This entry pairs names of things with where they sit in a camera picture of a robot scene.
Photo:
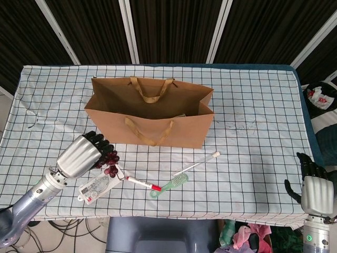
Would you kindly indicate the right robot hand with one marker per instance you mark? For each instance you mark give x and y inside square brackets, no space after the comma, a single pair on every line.
[318,192]

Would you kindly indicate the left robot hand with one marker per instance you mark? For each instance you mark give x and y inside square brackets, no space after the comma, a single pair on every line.
[79,158]

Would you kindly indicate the purple grape bunch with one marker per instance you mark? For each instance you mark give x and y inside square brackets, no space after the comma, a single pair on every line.
[111,159]

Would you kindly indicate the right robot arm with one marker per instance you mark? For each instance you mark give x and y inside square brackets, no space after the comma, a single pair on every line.
[318,234]

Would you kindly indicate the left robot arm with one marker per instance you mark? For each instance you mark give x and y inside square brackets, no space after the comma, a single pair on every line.
[34,197]

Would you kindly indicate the brown paper shopping bag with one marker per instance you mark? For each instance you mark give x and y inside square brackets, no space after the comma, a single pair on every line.
[147,129]

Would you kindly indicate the packaged clear ruler set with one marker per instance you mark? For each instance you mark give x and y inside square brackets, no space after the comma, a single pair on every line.
[97,187]

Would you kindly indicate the dark blue fabric object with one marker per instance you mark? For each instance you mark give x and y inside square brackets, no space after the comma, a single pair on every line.
[326,142]

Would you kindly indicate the dark green cloth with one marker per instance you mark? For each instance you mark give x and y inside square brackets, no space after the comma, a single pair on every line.
[287,239]

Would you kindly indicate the red and white marker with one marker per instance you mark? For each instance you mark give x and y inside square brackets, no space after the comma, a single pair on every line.
[139,182]

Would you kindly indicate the pink cloth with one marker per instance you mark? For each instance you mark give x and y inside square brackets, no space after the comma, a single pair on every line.
[250,232]

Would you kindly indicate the white black checked tablecloth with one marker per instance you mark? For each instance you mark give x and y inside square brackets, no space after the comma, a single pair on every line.
[263,131]

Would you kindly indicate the green plastic brush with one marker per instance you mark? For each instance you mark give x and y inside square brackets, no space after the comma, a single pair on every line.
[176,180]

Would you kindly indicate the mint green cloth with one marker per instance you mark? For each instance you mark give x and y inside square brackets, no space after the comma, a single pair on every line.
[226,232]

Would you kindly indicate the glass tube with white stopper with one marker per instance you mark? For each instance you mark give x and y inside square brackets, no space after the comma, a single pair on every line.
[216,154]

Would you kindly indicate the blue grey robot torso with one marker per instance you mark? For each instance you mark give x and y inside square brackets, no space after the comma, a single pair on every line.
[158,237]

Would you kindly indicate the white partition post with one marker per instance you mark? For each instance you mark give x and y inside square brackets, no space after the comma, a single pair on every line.
[129,31]
[219,31]
[316,40]
[59,33]

